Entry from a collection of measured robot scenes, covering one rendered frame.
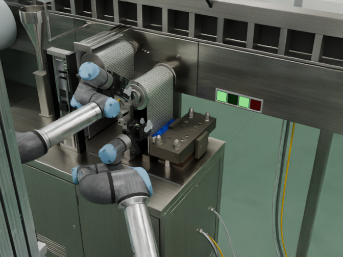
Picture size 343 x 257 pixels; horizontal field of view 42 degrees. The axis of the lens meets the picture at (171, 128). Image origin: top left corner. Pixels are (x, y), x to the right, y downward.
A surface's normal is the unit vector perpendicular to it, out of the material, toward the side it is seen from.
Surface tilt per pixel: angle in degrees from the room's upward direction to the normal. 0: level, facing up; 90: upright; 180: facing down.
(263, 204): 0
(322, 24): 90
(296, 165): 0
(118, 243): 90
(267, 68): 90
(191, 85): 90
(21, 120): 0
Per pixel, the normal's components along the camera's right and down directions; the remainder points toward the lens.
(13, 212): 0.93, 0.19
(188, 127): 0.00, -0.86
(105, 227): -0.51, 0.43
